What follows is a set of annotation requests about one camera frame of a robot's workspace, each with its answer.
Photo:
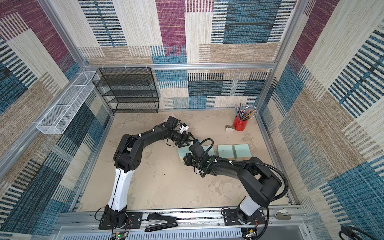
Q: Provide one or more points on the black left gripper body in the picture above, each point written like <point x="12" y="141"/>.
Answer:
<point x="178" y="138"/>

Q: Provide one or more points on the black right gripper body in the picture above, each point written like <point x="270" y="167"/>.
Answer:
<point x="188" y="159"/>

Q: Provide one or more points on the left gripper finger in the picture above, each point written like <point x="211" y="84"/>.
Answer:
<point x="184" y="144"/>
<point x="192" y="139"/>

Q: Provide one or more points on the mint drawer jewelry box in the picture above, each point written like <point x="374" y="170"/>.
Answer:
<point x="242" y="152"/>

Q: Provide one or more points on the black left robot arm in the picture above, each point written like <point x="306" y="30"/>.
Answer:
<point x="128" y="157"/>

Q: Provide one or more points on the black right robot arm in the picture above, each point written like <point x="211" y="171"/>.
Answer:
<point x="263" y="183"/>

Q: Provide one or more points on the white tape dispenser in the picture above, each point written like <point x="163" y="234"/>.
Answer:
<point x="229" y="128"/>

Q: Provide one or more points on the red pencil cup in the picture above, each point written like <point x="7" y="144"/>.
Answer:
<point x="239" y="125"/>

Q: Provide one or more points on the black stapler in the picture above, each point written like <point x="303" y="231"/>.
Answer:
<point x="157" y="222"/>

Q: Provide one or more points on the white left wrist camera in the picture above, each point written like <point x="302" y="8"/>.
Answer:
<point x="184" y="128"/>

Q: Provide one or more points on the black wire shelf rack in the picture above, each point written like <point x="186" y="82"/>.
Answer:
<point x="128" y="90"/>

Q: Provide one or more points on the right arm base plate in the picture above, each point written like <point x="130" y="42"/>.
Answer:
<point x="235" y="217"/>

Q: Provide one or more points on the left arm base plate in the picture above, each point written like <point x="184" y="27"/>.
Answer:
<point x="129" y="220"/>

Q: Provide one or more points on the white mesh wall basket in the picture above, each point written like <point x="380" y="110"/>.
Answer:
<point x="59" y="117"/>

